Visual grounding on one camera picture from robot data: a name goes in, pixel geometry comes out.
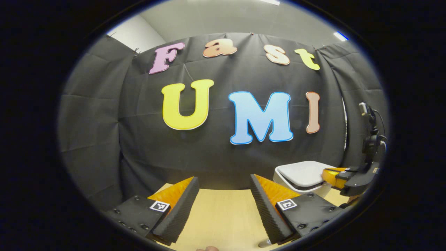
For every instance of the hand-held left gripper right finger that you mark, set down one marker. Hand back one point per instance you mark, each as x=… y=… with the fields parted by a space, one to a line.
x=266 y=216

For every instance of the wooden desktop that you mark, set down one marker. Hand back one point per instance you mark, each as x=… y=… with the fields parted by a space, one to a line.
x=223 y=216

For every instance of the ceiling light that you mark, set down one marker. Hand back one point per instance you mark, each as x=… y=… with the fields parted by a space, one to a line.
x=270 y=1
x=340 y=36

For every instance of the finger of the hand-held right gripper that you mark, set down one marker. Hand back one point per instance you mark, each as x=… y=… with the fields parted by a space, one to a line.
x=355 y=179

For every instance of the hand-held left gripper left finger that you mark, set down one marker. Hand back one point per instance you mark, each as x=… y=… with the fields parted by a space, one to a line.
x=183 y=212

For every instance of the white desktop garbage bin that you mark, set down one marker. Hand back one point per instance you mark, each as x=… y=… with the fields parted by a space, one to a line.
x=299 y=174

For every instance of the black backdrop cloth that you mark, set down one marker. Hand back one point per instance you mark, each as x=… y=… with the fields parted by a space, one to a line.
x=139 y=139

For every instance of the silver pop can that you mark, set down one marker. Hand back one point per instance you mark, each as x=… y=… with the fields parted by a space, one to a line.
x=265 y=243

